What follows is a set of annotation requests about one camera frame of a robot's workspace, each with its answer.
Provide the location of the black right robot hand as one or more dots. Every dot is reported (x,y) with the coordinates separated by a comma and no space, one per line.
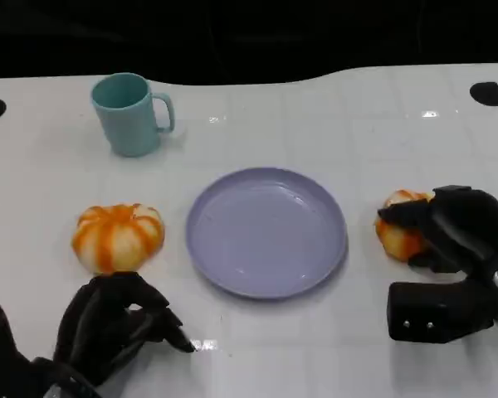
(469,224)

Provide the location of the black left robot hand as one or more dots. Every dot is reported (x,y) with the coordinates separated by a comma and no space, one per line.
(99,323)

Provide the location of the orange and white bread roll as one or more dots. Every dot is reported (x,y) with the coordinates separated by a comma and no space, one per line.
(398,242)
(116,236)

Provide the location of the lilac plate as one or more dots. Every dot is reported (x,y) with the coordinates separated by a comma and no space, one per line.
(265,232)

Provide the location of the pale green mug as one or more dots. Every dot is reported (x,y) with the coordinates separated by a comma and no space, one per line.
(124,120)

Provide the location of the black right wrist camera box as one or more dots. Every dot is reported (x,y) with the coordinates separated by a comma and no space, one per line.
(431,311)

